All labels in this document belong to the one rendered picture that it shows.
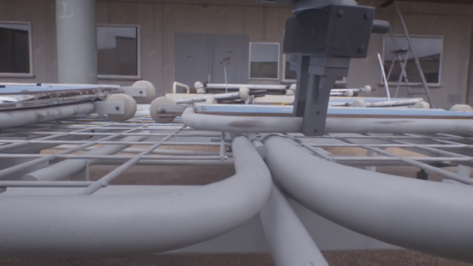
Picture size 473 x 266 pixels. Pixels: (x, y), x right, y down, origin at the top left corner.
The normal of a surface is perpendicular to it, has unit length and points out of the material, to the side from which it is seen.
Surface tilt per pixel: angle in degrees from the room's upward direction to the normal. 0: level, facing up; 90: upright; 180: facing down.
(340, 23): 101
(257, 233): 90
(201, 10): 90
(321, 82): 90
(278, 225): 34
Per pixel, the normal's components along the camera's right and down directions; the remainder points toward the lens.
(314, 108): 0.16, 0.27
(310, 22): -0.99, -0.01
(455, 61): 0.04, 0.07
